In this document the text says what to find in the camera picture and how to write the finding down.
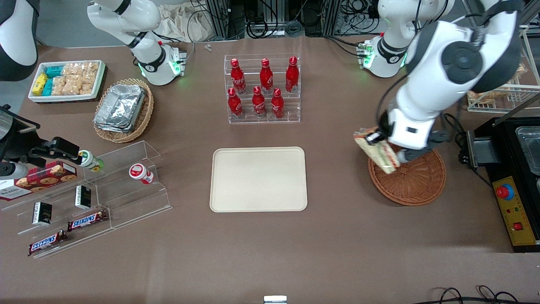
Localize white crumpled cloth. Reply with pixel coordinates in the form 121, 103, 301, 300
159, 3, 216, 43

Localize small green-capped white bottle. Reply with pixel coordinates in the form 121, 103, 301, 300
78, 150, 105, 172

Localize yellow emergency stop control box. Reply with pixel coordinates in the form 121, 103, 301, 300
492, 176, 539, 247

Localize yellow snack packet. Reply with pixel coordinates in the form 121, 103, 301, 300
32, 73, 49, 96

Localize beige rectangular tray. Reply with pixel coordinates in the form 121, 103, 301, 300
210, 146, 308, 213

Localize triangular sandwich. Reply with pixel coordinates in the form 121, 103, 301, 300
353, 126, 401, 175

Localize brown round wicker basket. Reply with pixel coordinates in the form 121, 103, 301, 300
367, 143, 447, 207

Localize stacked aluminium foil containers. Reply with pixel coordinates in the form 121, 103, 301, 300
93, 84, 146, 134

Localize black table edge cable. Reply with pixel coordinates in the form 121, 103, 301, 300
424, 285, 540, 304

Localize red cookie box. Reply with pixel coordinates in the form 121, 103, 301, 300
0, 160, 78, 201

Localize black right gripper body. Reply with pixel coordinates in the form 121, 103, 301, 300
0, 106, 48, 164

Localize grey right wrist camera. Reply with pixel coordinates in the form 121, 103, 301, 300
0, 162, 30, 178

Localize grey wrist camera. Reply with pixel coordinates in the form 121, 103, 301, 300
0, 162, 30, 178
396, 147, 440, 164

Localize small red-capped white bottle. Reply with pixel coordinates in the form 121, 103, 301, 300
129, 163, 155, 185

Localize black appliance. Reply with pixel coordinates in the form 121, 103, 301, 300
463, 117, 540, 253

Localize black left base cables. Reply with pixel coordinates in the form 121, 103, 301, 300
324, 34, 368, 58

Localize snickers chocolate bar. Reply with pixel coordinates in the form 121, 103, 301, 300
28, 230, 68, 257
67, 209, 109, 232

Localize black right base cable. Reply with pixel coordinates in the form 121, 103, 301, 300
151, 31, 197, 65

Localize clear acrylic bottle rack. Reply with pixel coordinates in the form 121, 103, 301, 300
224, 53, 301, 125

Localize white wire rack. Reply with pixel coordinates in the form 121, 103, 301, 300
466, 25, 540, 114

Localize white rectangular snack tray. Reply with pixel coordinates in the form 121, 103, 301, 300
28, 60, 107, 104

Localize clear acrylic stepped shelf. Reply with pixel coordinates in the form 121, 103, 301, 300
0, 140, 173, 259

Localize black appliance cable bundle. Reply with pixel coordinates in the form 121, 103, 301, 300
441, 113, 471, 166

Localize small black box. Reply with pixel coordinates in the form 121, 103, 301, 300
32, 201, 53, 225
75, 185, 92, 210

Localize light oval wicker basket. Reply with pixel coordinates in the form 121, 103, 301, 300
92, 78, 155, 144

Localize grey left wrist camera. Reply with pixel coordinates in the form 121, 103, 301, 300
396, 147, 440, 164

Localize red cola bottle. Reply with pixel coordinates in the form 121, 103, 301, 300
285, 56, 300, 94
227, 87, 244, 119
230, 58, 247, 95
270, 87, 285, 119
259, 58, 274, 95
252, 86, 267, 119

